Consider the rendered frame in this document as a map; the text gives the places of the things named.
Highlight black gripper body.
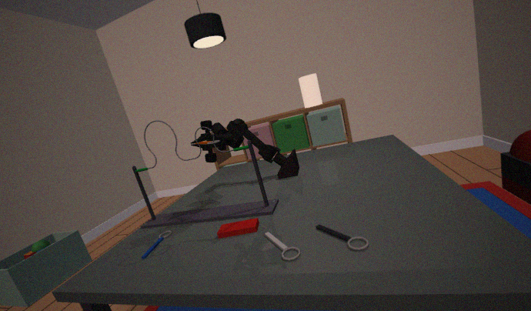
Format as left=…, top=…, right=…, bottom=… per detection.
left=200, top=120, right=217, bottom=162

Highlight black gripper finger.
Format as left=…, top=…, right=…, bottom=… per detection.
left=191, top=133, right=209, bottom=144
left=191, top=144, right=210, bottom=151

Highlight red rectangular block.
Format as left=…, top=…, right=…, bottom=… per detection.
left=217, top=218, right=259, bottom=239

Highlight grey loop with black handle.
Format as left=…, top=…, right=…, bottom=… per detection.
left=316, top=225, right=369, bottom=250

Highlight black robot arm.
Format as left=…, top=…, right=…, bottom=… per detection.
left=211, top=119, right=288, bottom=168

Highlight blue stick with grey loop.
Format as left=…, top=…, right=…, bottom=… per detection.
left=142, top=231, right=172, bottom=259

